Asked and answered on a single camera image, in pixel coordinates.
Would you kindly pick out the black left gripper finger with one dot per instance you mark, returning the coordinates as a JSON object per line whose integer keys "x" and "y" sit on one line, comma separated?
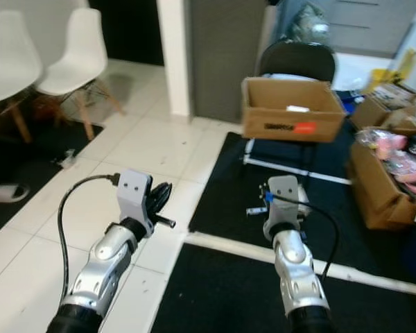
{"x": 161, "y": 195}

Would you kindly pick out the small white trash piece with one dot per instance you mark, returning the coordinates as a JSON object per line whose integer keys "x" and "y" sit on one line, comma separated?
{"x": 255, "y": 210}

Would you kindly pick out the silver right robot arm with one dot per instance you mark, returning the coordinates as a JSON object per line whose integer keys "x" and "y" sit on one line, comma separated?
{"x": 297, "y": 277}

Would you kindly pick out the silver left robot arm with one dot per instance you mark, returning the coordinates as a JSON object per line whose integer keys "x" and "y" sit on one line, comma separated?
{"x": 100, "y": 267}

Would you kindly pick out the large black floor mat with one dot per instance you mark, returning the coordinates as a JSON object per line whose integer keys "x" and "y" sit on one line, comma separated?
{"x": 225, "y": 201}

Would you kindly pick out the open cardboard box red label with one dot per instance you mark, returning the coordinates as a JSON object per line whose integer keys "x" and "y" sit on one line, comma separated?
{"x": 291, "y": 125}

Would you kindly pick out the white paper scrap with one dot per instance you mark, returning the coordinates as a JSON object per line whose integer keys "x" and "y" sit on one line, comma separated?
{"x": 297, "y": 109}

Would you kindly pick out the cardboard box with pink items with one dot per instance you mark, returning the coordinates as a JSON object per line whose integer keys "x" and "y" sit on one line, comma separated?
{"x": 374, "y": 198}

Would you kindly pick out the pink items in plastic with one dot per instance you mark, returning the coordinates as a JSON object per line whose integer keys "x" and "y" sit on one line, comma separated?
{"x": 399, "y": 156}

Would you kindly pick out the black office chair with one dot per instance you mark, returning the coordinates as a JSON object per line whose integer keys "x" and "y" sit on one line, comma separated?
{"x": 297, "y": 60}

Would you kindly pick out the black mat under chairs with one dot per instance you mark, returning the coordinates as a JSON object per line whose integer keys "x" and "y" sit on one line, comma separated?
{"x": 21, "y": 159}

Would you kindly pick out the grey door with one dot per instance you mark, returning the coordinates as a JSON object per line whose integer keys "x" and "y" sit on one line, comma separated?
{"x": 225, "y": 55}

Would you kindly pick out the white slipper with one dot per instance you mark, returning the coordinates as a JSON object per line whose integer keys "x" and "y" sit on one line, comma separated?
{"x": 10, "y": 193}

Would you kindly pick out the small printed cardboard box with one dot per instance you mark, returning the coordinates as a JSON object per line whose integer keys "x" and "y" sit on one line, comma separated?
{"x": 385, "y": 104}

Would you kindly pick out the white chair with wooden legs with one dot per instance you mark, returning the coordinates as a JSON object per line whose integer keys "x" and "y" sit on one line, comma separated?
{"x": 10, "y": 62}
{"x": 80, "y": 62}

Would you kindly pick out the yellow object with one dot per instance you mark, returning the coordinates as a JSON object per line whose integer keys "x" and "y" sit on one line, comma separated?
{"x": 392, "y": 73}

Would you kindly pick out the shiny plastic bag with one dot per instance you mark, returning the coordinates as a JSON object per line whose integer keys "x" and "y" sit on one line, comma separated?
{"x": 308, "y": 24}

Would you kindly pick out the grey drawer cabinet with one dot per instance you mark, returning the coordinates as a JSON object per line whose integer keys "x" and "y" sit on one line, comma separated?
{"x": 367, "y": 24}

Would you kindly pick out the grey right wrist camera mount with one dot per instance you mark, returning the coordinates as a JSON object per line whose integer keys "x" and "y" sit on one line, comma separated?
{"x": 284, "y": 201}

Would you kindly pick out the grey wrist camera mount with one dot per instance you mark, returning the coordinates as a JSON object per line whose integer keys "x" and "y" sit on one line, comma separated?
{"x": 133, "y": 198}
{"x": 284, "y": 201}

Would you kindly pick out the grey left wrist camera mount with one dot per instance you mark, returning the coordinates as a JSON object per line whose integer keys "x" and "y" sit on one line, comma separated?
{"x": 133, "y": 198}

